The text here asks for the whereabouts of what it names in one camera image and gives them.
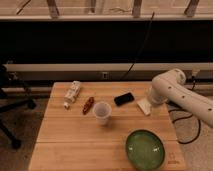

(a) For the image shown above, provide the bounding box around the white rectangular sponge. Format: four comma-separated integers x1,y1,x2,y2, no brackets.
137,98,151,116

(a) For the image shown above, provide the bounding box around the black office chair base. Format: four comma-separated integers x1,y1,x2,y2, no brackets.
0,64,36,149

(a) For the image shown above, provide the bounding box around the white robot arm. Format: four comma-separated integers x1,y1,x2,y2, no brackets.
148,69,213,128

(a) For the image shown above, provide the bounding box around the green ceramic plate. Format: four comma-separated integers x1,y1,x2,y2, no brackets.
125,130,165,171

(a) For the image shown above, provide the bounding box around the wooden table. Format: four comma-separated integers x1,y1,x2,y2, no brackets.
29,82,186,171

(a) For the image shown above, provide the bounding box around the white tube bottle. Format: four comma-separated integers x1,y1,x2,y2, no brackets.
63,81,81,109

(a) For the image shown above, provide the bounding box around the red brown oblong object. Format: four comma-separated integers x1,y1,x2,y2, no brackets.
83,97,94,115

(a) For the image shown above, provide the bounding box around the black smartphone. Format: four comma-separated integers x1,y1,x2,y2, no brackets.
114,93,134,106

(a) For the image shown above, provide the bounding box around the black cable on floor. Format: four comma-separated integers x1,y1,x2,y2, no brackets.
166,75,203,145

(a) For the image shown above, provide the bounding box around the black hanging cable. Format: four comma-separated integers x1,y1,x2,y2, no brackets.
119,11,156,82

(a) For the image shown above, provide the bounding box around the translucent white cup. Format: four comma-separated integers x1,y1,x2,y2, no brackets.
93,101,112,125

